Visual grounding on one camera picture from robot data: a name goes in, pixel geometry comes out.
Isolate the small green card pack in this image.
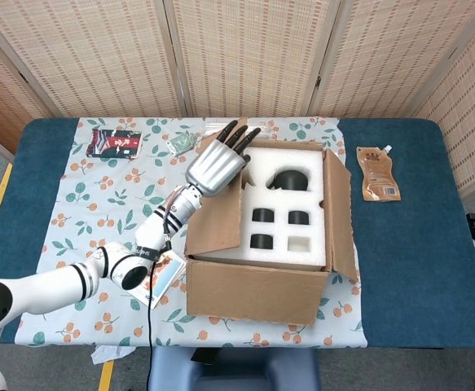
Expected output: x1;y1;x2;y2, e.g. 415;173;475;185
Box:
167;133;198;158

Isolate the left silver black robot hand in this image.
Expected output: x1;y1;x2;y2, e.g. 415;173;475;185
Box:
184;119;262;198

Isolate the bundle of wooden sticks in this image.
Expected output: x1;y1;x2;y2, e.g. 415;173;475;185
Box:
203;120;279;141

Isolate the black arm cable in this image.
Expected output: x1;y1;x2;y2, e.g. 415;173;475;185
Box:
146;211;174;391

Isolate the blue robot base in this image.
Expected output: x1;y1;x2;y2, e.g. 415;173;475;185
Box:
147;346;322;391

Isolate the black tea cup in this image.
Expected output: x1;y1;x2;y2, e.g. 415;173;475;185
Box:
251;208;278;223
287;209;313;226
249;233;275;250

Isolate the woven bamboo folding screen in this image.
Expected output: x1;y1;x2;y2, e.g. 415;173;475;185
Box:
0;0;475;196

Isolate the floral printed tablecloth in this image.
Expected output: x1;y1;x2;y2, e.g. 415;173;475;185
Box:
15;116;369;349

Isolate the white book with picture cover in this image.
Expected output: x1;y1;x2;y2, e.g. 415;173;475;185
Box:
129;249;187;311

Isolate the cardboard box with red flaps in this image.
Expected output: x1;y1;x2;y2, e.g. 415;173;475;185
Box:
183;136;360;327

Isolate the black teapot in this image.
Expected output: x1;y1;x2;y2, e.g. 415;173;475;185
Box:
266;169;312;192

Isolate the white foam insert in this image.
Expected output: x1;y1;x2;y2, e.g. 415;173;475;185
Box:
187;146;332;274

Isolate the black and red book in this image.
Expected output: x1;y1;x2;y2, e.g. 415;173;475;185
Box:
86;128;143;161

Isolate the brown spouted sauce pouch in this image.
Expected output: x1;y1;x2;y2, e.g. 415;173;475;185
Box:
355;144;402;203

